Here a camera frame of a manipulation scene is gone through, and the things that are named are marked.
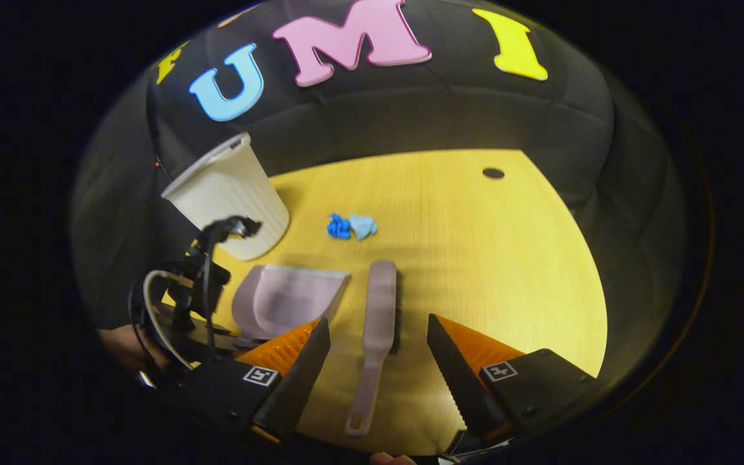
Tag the dark blue paper ball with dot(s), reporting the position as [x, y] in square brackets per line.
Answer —
[338, 227]

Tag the small lilac broom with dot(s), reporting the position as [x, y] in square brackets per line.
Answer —
[380, 303]

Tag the light blue paper ball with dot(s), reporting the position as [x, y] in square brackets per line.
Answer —
[363, 226]

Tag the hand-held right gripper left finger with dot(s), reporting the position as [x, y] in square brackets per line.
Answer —
[294, 381]

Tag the white ribbed garbage bin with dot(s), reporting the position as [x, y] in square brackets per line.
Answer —
[230, 187]

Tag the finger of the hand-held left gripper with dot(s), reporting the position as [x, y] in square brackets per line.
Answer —
[223, 342]

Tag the lilac plastic dustpan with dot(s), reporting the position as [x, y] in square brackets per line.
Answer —
[281, 300]

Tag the black backdrop cloth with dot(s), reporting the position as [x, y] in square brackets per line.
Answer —
[411, 110]

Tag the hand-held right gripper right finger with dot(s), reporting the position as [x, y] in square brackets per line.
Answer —
[456, 374]

